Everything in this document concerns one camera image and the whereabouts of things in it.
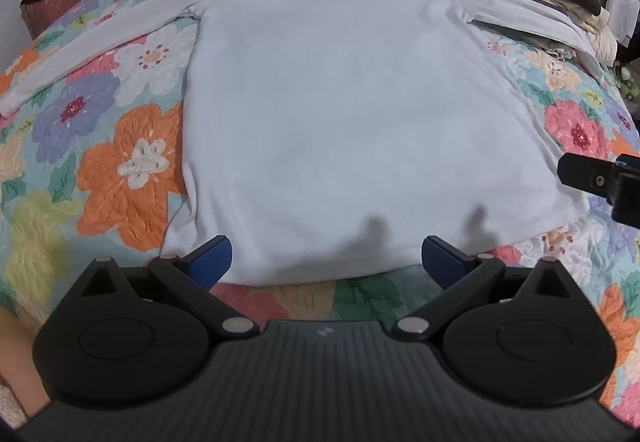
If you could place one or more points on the person's leg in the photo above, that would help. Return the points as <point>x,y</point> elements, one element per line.
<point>20,362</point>

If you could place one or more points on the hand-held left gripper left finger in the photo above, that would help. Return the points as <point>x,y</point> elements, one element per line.
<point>212,258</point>

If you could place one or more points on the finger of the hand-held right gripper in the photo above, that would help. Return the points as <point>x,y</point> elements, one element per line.
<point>587,174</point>

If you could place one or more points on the floral quilt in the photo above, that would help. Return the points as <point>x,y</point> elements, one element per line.
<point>115,187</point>

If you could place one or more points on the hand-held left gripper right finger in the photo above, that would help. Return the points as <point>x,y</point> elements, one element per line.
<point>440,258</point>

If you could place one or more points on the pile of beige clothes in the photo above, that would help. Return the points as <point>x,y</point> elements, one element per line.
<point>600,39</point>

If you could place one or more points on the white long-sleeve shirt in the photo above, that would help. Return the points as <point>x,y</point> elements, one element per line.
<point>350,121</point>

